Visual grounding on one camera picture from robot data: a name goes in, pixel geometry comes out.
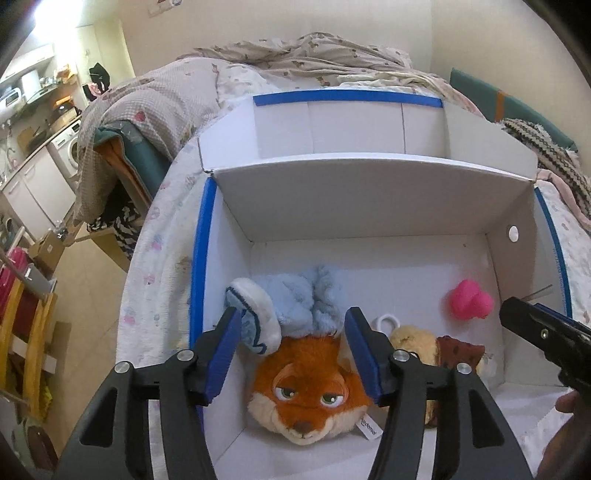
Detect teal cushion orange stripe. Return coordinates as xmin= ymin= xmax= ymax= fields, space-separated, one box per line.
xmin=450 ymin=69 xmax=578 ymax=152

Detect orange fox plush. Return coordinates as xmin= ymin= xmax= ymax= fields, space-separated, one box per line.
xmin=247 ymin=335 xmax=372 ymax=446

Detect light blue plush toy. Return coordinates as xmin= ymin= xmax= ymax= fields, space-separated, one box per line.
xmin=224 ymin=265 xmax=344 ymax=356

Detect pink soft toy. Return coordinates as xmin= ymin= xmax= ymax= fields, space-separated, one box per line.
xmin=449 ymin=279 xmax=495 ymax=321

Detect yellow wooden rack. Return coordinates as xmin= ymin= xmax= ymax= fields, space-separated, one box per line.
xmin=0 ymin=246 xmax=59 ymax=423

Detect black white zigzag cloth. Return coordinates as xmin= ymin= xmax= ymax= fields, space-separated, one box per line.
xmin=86 ymin=200 xmax=142 ymax=260

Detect white box blue edges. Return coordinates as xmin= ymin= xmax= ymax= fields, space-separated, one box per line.
xmin=187 ymin=88 xmax=574 ymax=480

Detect pink blanket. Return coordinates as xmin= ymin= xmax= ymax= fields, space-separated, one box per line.
xmin=536 ymin=169 xmax=591 ymax=232

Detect right hand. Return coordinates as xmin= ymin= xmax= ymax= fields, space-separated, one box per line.
xmin=536 ymin=391 xmax=590 ymax=479

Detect white microwave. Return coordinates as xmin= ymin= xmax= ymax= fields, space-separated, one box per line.
xmin=1 ymin=87 xmax=22 ymax=110

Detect white washing machine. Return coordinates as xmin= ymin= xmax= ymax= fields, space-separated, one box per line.
xmin=47 ymin=119 xmax=81 ymax=191

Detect white kitchen cabinet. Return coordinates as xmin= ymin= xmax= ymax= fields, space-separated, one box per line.
xmin=1 ymin=147 xmax=75 ymax=240

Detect striped knit blanket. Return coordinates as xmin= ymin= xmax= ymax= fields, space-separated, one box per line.
xmin=498 ymin=118 xmax=590 ymax=218

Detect cardboard box on floor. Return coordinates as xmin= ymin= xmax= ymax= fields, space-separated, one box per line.
xmin=28 ymin=230 xmax=65 ymax=277

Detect yellow bear plush brown outfit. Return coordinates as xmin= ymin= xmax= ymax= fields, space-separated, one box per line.
xmin=389 ymin=324 xmax=488 ymax=428

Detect beige floral crumpled blanket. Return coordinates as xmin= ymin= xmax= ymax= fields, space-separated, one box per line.
xmin=74 ymin=32 xmax=478 ymax=222

